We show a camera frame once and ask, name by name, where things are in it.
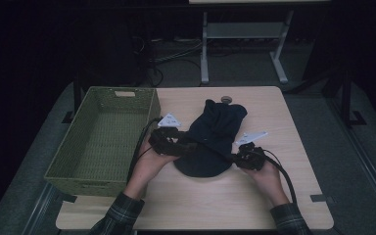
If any white metal frame desk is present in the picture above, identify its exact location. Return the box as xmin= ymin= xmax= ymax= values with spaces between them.
xmin=188 ymin=0 xmax=333 ymax=86

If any dark tape strip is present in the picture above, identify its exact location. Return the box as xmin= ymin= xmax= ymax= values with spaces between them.
xmin=309 ymin=193 xmax=336 ymax=204
xmin=58 ymin=192 xmax=78 ymax=204

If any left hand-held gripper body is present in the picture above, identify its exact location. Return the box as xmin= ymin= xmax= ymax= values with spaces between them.
xmin=148 ymin=113 xmax=190 ymax=158

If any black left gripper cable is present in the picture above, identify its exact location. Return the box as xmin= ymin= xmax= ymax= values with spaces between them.
xmin=126 ymin=117 xmax=164 ymax=182

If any black metal stand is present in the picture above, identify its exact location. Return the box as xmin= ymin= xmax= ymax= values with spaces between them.
xmin=337 ymin=70 xmax=368 ymax=128

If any green woven basket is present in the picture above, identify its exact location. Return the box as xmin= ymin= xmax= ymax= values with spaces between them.
xmin=43 ymin=85 xmax=162 ymax=198

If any bundle of floor cables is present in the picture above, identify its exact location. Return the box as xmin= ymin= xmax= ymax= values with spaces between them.
xmin=136 ymin=35 xmax=204 ymax=88

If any dark navy cap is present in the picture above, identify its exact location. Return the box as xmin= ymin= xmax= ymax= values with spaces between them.
xmin=172 ymin=99 xmax=249 ymax=178

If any person's left hand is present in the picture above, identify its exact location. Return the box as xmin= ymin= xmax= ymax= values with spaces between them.
xmin=130 ymin=136 xmax=181 ymax=192

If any person's right hand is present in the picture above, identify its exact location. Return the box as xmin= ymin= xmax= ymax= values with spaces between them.
xmin=241 ymin=159 xmax=288 ymax=201

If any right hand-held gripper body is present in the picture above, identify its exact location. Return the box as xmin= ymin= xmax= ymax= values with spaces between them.
xmin=232 ymin=130 xmax=269 ymax=171

